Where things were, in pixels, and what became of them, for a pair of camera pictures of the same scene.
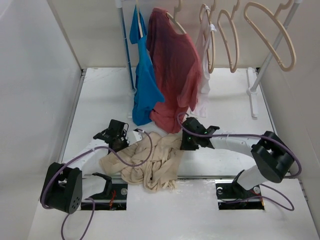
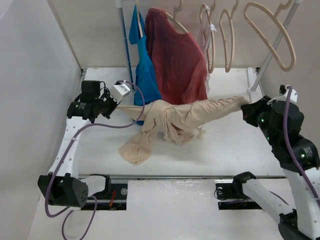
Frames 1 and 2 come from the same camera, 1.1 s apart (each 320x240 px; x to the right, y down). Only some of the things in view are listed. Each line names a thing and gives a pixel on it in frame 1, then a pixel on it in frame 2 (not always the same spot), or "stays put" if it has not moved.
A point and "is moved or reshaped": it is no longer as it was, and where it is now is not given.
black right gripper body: x=190 y=141 -> x=258 y=114
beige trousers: x=160 y=172 -> x=175 y=122
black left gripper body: x=123 y=142 -> x=107 y=103
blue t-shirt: x=147 y=91 stays put
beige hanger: x=275 y=17 stays put
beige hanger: x=231 y=17 is moved or reshaped
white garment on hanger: x=202 y=43 stays put
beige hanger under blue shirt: x=139 y=19 stays put
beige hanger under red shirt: x=176 y=10 stays put
